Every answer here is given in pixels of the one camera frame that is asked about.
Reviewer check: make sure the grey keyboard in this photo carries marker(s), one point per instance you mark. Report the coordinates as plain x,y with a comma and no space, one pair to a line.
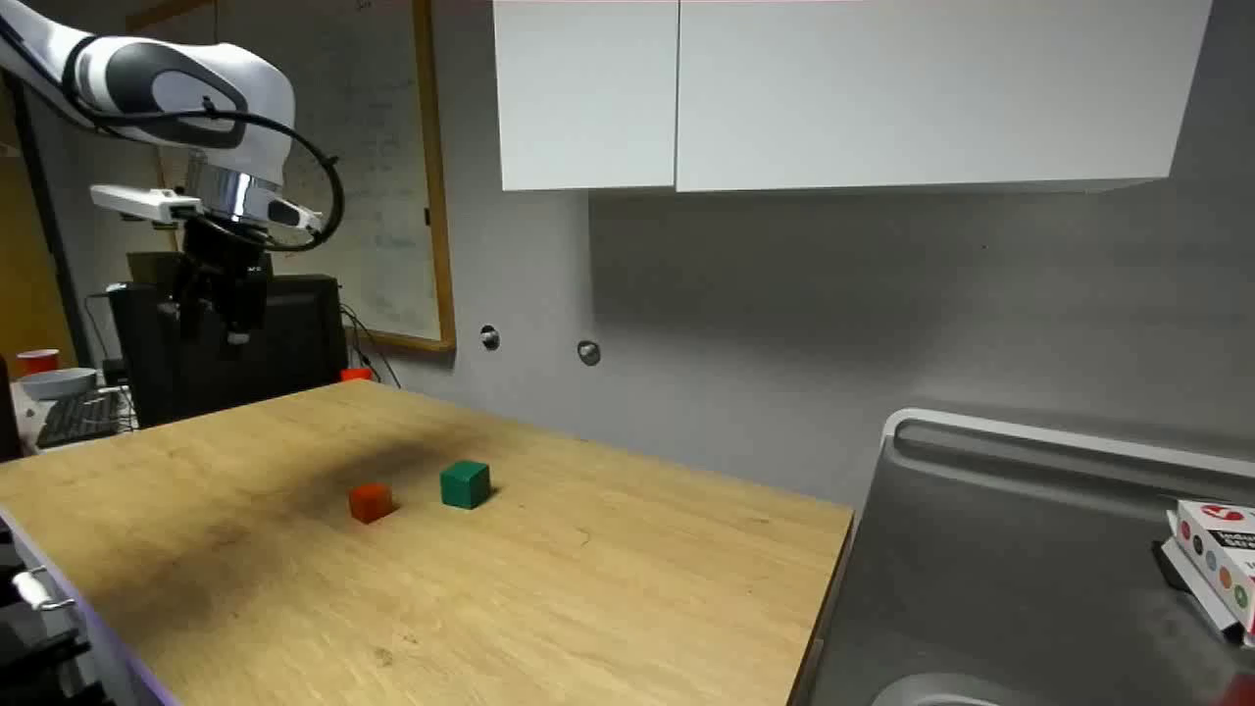
83,419

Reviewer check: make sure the white wall cabinet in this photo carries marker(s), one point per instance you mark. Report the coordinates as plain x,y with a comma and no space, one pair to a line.
943,84

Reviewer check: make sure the narrow white cabinet door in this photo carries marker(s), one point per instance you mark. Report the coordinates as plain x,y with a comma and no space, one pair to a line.
585,92

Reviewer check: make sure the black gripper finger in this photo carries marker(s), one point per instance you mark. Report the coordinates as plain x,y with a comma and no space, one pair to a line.
211,313
249,321

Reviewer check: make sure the round metal wall fixture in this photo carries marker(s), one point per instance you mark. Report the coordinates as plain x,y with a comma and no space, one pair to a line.
489,334
590,351

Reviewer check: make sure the small orange object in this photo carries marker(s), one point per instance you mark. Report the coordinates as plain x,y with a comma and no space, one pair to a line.
355,373

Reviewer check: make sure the stainless steel sink counter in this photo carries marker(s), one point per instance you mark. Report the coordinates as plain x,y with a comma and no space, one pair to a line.
994,576

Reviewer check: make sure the green cube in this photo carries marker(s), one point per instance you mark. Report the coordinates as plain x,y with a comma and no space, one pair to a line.
464,483

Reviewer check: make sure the wooden framed whiteboard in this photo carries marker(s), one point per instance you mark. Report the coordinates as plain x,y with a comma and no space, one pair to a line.
379,159

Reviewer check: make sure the dark box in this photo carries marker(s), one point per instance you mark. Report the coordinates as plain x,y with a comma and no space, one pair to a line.
157,265

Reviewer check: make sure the red cup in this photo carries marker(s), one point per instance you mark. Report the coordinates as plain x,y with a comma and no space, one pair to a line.
37,364

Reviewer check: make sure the orange cube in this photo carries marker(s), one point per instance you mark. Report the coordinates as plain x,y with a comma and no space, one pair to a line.
372,501

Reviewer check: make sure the colourful card game box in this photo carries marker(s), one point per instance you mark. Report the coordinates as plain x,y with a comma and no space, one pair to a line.
1220,555

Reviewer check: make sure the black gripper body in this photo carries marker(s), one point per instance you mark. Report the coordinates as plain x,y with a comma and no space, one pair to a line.
229,258

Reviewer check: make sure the large black equipment case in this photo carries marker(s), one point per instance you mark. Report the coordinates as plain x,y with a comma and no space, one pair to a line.
298,346

